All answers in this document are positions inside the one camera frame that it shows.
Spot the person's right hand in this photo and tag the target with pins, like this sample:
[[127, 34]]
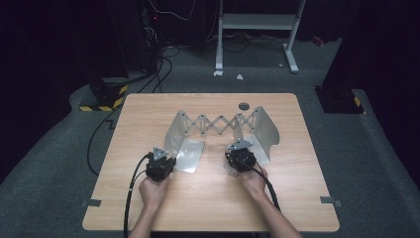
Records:
[[252, 183]]

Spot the person's left hand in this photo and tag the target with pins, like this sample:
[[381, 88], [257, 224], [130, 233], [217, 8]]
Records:
[[153, 191]]

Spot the grey tape strip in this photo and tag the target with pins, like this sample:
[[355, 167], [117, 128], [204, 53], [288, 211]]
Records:
[[92, 203], [330, 200]]

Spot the white paper scrap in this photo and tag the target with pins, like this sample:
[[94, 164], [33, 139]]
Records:
[[218, 73], [239, 77]]

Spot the expandable grey metal book stand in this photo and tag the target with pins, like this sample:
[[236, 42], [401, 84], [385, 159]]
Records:
[[188, 152]]

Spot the black yellow striped base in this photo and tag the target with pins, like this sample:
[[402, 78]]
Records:
[[109, 95], [340, 100]]

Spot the red floor object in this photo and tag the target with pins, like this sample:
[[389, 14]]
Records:
[[318, 41]]

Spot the white metal stand frame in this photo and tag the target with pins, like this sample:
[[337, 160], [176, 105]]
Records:
[[257, 21]]

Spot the dark equipment rack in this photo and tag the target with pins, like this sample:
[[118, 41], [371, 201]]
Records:
[[132, 36]]

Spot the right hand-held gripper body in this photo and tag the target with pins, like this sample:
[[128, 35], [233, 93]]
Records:
[[242, 160]]

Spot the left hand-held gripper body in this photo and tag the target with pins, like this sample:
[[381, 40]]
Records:
[[159, 168]]

